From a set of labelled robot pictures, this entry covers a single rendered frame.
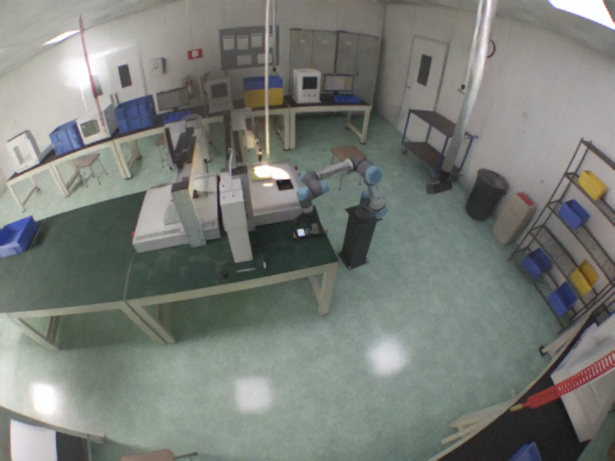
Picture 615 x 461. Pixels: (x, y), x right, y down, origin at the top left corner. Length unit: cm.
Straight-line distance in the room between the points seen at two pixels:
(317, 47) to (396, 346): 513
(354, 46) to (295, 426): 601
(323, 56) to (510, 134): 372
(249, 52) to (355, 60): 220
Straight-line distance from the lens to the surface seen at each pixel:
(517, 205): 357
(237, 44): 569
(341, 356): 215
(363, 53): 597
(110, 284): 195
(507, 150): 404
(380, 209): 200
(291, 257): 165
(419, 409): 224
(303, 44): 546
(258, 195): 196
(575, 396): 202
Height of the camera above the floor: 203
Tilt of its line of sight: 45 degrees down
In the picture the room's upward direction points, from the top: 3 degrees clockwise
